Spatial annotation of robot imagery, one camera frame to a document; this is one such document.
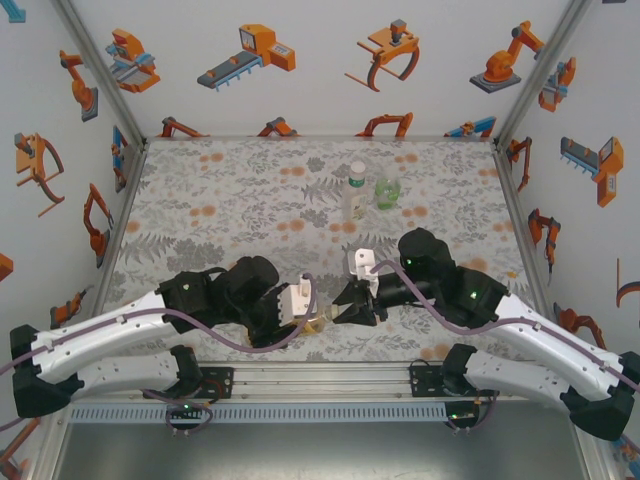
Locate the yellow bottle cap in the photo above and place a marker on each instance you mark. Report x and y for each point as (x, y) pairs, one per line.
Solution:
(333, 313)

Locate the yellow label plastic bottle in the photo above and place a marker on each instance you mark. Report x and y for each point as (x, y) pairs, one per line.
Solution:
(317, 325)

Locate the green label plastic bottle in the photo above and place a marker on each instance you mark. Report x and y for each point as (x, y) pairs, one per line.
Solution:
(386, 197)

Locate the white label plastic bottle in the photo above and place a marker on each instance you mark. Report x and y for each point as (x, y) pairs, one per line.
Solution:
(356, 205)

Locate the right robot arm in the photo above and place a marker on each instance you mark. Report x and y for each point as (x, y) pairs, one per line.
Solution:
(510, 375)

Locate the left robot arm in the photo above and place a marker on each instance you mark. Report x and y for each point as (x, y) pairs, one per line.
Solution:
(130, 372)

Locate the small controller circuit board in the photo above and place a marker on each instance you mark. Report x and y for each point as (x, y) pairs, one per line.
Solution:
(185, 407)
(462, 415)

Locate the floral patterned tablecloth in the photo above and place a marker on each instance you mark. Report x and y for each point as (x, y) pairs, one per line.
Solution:
(225, 175)

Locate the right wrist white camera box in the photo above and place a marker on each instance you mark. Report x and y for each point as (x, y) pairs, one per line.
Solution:
(362, 260)

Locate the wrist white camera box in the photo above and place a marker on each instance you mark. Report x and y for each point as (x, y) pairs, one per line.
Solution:
(362, 260)
(295, 305)

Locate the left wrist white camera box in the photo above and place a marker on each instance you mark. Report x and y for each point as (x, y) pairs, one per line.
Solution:
(295, 305)

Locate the wide aluminium frame rail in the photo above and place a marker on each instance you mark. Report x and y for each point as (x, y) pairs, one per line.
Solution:
(320, 382)

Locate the aluminium table side rail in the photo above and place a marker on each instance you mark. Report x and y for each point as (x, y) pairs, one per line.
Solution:
(516, 200)
(119, 225)

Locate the thin aluminium table rail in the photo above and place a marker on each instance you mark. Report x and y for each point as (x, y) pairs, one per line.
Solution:
(320, 137)

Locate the grey metal bracket plate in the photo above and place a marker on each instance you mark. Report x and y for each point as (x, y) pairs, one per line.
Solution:
(129, 167)

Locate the aluminium frame post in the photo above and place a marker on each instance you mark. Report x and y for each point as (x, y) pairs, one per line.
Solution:
(102, 75)
(539, 75)

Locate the aluminium frame leg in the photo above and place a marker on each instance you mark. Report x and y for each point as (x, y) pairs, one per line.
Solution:
(47, 450)
(592, 460)

